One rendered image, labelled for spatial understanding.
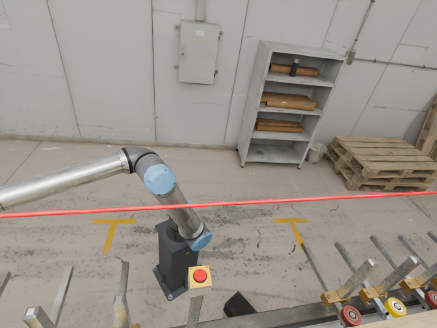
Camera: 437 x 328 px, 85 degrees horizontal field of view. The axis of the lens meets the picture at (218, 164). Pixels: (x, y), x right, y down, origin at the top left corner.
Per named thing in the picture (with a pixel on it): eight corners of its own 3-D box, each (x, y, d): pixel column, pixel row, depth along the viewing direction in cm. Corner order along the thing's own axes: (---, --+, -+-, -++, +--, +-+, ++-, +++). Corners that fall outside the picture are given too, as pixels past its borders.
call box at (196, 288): (186, 278, 85) (188, 267, 80) (206, 276, 86) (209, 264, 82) (188, 299, 79) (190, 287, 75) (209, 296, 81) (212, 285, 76)
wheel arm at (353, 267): (333, 245, 150) (335, 241, 148) (337, 245, 151) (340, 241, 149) (382, 322, 117) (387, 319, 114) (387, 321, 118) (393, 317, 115)
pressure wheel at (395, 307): (397, 324, 115) (411, 314, 108) (382, 325, 114) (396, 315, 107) (386, 306, 122) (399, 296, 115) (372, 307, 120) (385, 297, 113)
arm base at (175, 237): (160, 226, 165) (160, 217, 159) (184, 216, 176) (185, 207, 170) (173, 247, 154) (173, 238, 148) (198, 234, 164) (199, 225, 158)
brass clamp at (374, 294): (357, 291, 128) (361, 287, 125) (377, 288, 131) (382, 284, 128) (364, 304, 123) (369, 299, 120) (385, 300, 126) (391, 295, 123)
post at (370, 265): (322, 306, 128) (368, 258, 100) (328, 305, 129) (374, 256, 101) (326, 314, 126) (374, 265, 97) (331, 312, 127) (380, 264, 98)
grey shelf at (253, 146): (235, 150, 368) (259, 39, 275) (289, 152, 383) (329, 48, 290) (240, 167, 333) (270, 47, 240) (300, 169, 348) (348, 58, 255)
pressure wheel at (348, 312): (352, 323, 113) (364, 313, 106) (348, 338, 108) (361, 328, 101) (335, 311, 116) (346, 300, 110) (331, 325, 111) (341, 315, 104)
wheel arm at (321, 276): (299, 246, 143) (302, 241, 140) (304, 245, 143) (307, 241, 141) (342, 328, 109) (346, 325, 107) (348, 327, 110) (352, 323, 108)
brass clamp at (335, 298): (318, 295, 120) (322, 291, 117) (341, 291, 123) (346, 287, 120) (325, 308, 116) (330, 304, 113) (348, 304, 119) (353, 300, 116)
